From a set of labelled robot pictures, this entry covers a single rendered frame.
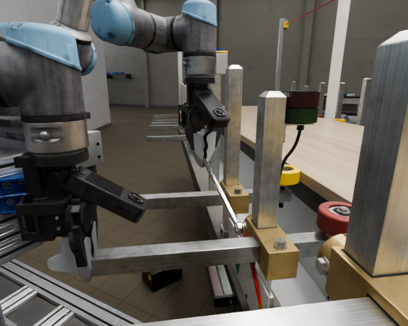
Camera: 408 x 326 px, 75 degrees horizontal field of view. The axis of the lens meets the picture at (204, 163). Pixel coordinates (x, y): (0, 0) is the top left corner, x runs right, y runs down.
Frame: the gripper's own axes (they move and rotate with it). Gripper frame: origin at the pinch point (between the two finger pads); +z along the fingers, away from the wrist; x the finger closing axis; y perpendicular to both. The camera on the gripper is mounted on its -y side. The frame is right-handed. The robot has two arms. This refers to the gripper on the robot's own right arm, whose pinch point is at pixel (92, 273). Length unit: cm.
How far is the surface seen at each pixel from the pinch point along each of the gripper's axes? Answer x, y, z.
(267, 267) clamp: 4.8, -26.9, -2.0
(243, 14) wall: -1246, -371, -338
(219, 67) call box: -52, -30, -34
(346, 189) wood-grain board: -11, -50, -8
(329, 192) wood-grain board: -10.8, -46.5, -6.9
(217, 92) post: -53, -30, -27
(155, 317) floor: -71, -4, 83
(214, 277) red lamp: -11.3, -21.7, 12.3
